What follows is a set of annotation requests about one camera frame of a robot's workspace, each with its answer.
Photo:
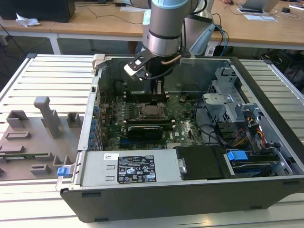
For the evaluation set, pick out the grey parts rack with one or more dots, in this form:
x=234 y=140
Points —
x=28 y=142

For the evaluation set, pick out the blue disk carrier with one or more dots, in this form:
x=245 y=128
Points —
x=236 y=156

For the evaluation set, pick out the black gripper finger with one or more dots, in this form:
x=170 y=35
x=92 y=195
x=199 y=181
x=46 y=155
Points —
x=155 y=91
x=162 y=92

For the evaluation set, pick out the black graphics card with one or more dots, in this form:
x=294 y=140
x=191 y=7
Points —
x=145 y=134

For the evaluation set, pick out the grey power supply unit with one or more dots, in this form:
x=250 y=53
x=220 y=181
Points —
x=99 y=168

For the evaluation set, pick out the black RAM slot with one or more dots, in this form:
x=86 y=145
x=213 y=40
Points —
x=142 y=94
x=149 y=119
x=142 y=99
x=149 y=122
x=145 y=101

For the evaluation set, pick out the black computer tower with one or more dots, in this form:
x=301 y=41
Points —
x=35 y=9

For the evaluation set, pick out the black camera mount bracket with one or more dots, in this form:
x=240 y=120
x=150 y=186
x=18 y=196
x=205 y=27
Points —
x=140 y=59

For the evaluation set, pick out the black plastic shroud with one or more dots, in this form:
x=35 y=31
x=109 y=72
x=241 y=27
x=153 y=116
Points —
x=202 y=164

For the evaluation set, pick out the crumpled white paper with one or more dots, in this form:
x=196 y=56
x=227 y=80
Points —
x=26 y=21

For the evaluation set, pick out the black PC case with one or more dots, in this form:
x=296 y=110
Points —
x=166 y=204

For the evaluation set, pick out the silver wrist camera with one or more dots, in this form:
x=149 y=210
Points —
x=133 y=71

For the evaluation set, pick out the silver laptop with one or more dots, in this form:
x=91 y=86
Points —
x=257 y=4

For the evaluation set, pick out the CPU socket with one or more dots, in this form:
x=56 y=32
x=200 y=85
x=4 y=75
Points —
x=141 y=117

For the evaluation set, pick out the green motherboard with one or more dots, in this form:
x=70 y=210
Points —
x=185 y=133

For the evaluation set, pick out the green RAM stick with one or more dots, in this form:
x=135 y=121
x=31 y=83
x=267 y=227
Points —
x=28 y=156

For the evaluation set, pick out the blue plastic latch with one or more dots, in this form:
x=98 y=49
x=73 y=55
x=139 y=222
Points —
x=64 y=171

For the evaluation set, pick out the round coin cell battery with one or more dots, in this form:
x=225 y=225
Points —
x=182 y=99

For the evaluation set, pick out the blue expansion slot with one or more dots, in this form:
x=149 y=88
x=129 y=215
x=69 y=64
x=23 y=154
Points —
x=124 y=142

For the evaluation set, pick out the wooden desk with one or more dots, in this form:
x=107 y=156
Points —
x=71 y=23
x=261 y=33

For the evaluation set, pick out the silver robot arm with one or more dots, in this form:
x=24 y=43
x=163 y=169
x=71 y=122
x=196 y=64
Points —
x=164 y=28

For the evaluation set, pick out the metal disk bay cage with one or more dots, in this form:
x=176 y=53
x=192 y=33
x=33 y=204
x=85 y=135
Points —
x=215 y=107

